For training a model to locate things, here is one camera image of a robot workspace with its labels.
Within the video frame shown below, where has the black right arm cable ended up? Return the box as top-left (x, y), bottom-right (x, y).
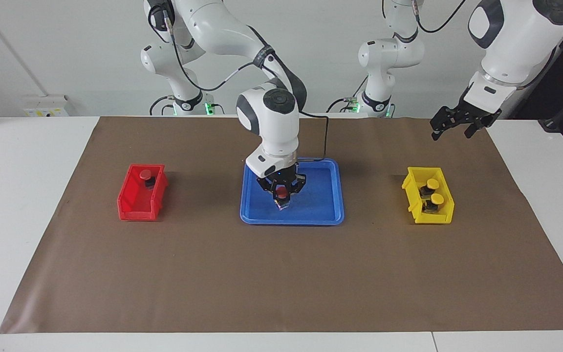
top-left (162, 10), bottom-right (330, 162)

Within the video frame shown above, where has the yellow plastic bin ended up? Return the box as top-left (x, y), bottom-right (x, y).
top-left (401, 167), bottom-right (455, 225)

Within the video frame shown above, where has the white wall outlet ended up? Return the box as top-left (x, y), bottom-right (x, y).
top-left (22, 95), bottom-right (69, 117)

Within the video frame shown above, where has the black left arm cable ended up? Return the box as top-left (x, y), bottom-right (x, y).
top-left (411, 0), bottom-right (468, 34)

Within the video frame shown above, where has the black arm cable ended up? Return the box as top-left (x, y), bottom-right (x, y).
top-left (411, 0), bottom-right (468, 34)
top-left (162, 10), bottom-right (330, 162)

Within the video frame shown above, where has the black left base cable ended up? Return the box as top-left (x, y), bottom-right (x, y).
top-left (327, 73), bottom-right (368, 114)

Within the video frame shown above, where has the black base cable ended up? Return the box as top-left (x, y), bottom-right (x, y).
top-left (327, 73), bottom-right (368, 114)
top-left (150, 95), bottom-right (175, 116)

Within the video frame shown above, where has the brown paper table mat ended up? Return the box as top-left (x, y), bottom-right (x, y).
top-left (0, 116), bottom-right (563, 334)

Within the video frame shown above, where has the black right base cable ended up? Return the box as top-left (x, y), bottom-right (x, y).
top-left (150, 95), bottom-right (175, 116)

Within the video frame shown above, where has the blue plastic tray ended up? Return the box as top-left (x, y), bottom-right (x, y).
top-left (240, 157), bottom-right (345, 226)

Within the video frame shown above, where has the red plastic bin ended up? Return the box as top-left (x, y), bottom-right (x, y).
top-left (117, 163), bottom-right (169, 221)

